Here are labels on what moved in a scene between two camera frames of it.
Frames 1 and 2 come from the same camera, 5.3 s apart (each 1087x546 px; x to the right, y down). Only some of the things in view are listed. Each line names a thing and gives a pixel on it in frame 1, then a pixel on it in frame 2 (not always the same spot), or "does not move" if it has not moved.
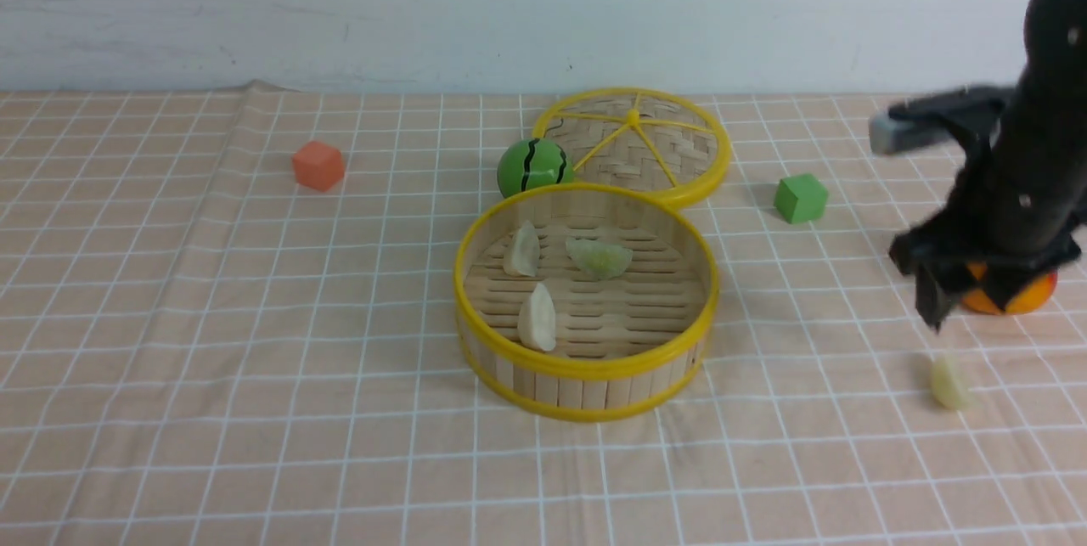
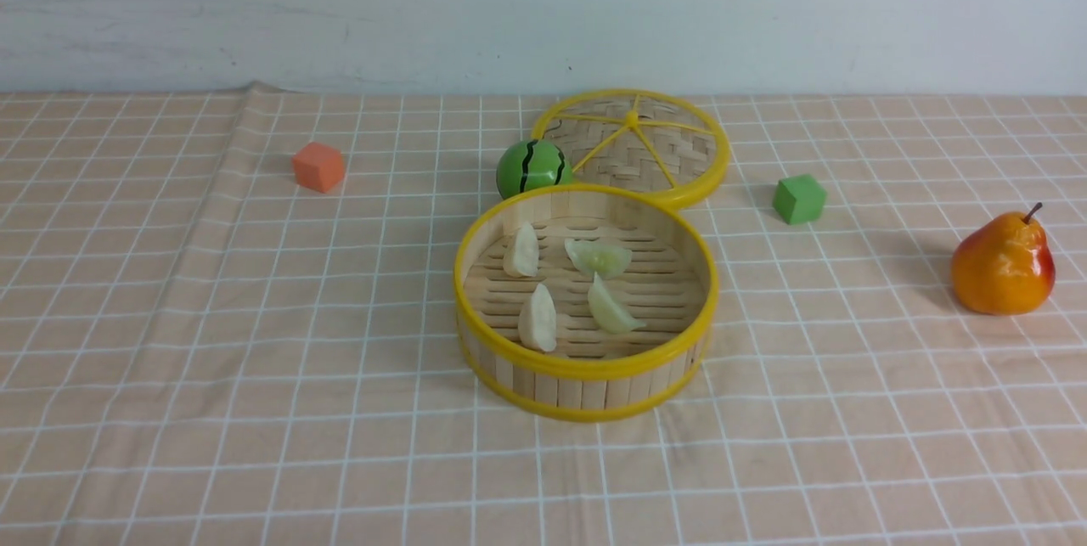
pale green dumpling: x=945 y=385 -> x=605 y=312
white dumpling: x=537 y=326 does not move
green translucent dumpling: x=597 y=260 does not move
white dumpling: x=523 y=255 does not move
